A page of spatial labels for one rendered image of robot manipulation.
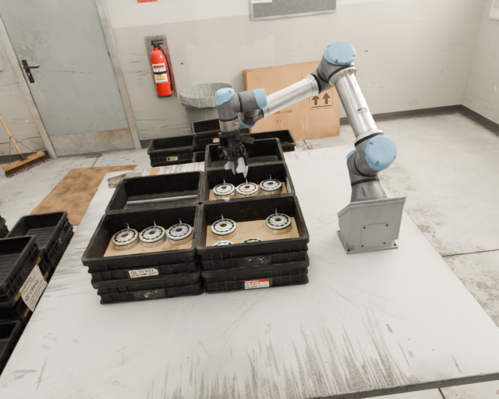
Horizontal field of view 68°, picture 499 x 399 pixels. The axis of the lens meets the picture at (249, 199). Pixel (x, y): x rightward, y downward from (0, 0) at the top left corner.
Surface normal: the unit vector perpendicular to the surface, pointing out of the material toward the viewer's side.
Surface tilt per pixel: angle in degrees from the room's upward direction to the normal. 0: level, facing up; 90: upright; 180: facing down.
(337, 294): 0
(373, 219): 90
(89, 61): 90
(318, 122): 72
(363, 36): 90
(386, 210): 90
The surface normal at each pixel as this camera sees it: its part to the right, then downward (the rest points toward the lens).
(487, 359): -0.08, -0.84
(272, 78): 0.07, 0.39
